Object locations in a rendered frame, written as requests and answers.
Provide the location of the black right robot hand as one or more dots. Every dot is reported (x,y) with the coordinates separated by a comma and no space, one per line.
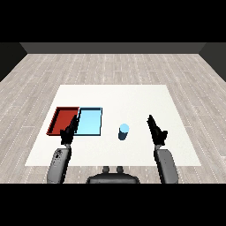
(156,131)

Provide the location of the dark grey robot body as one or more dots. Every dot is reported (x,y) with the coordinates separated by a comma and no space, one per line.
(113,177)

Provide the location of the small blue can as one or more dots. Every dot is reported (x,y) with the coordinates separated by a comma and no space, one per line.
(123,132)

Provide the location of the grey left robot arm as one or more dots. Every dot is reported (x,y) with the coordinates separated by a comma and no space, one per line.
(59,164)

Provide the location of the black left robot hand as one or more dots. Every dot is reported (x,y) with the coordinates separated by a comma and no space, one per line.
(68,134)

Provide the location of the light blue shallow open box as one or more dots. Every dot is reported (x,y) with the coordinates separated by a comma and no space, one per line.
(88,121)

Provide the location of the red shallow open box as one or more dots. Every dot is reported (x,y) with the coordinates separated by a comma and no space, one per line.
(62,120)

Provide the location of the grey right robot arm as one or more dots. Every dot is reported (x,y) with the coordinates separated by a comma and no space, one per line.
(166,165)

